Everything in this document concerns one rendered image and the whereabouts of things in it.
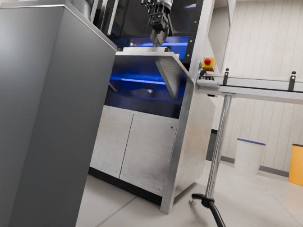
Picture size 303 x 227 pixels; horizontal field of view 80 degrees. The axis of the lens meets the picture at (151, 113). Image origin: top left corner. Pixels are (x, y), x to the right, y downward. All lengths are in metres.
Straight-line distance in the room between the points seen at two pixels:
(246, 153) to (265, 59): 2.56
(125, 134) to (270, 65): 4.59
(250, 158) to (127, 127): 3.06
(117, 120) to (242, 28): 4.86
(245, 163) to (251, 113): 1.50
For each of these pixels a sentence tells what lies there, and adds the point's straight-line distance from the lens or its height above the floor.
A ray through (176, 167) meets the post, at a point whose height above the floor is 0.30.
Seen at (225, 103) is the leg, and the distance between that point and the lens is 1.31.
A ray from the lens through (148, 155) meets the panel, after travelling 1.28.
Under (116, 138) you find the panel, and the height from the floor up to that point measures 0.36.
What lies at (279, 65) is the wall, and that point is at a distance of 5.49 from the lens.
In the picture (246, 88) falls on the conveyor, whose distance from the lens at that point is 1.29.
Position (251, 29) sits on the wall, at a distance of 5.78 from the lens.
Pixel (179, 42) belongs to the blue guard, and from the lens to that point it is 1.38.
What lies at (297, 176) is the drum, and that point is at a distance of 4.50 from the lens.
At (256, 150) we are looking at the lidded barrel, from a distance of 4.06.
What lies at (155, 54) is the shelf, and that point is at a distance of 0.91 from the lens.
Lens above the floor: 0.54
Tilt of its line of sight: 3 degrees up
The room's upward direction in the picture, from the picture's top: 12 degrees clockwise
